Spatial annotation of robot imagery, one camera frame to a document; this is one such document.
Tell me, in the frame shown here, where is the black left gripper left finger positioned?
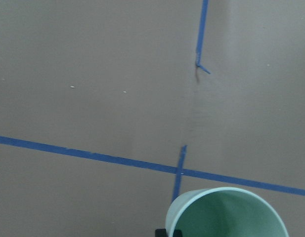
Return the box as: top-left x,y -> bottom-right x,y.
155,229 -> 167,237

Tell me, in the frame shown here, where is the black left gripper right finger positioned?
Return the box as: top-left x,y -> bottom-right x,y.
174,230 -> 182,237

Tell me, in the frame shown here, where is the green cup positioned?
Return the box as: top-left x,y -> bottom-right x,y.
165,187 -> 289,237

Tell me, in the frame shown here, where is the brown paper table cover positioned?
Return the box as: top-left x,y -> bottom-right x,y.
0,0 -> 305,237

